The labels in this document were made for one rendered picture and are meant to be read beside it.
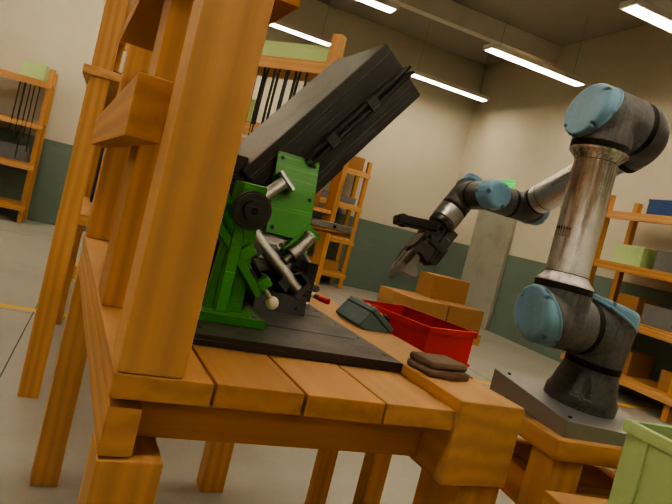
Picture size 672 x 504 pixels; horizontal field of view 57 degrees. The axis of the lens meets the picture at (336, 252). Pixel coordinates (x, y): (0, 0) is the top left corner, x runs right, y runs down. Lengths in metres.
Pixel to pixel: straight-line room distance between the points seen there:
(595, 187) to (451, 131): 10.68
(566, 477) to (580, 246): 0.44
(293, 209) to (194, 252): 0.72
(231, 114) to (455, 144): 11.21
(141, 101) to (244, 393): 0.43
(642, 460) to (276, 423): 0.54
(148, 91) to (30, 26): 9.66
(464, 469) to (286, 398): 0.36
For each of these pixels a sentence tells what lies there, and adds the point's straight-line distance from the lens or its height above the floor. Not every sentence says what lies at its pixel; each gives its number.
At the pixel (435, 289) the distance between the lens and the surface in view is 8.13.
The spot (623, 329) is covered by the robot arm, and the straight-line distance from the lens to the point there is 1.39.
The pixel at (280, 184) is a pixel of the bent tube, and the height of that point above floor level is 1.19.
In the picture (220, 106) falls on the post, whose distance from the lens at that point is 0.85.
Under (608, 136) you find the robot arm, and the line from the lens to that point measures 1.34.
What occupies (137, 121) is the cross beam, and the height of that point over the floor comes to 1.21.
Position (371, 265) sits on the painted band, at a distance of 11.39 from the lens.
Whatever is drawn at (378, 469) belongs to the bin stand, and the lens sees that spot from 1.80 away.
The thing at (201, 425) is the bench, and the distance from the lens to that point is 1.01.
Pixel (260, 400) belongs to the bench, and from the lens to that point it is 0.93.
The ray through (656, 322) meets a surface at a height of 0.91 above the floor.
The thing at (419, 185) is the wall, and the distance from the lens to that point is 11.65.
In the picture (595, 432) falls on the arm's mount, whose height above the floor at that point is 0.87.
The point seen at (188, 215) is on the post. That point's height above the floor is 1.10.
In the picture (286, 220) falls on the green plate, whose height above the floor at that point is 1.11.
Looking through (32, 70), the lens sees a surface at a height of 2.11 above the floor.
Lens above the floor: 1.14
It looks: 3 degrees down
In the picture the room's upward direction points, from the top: 14 degrees clockwise
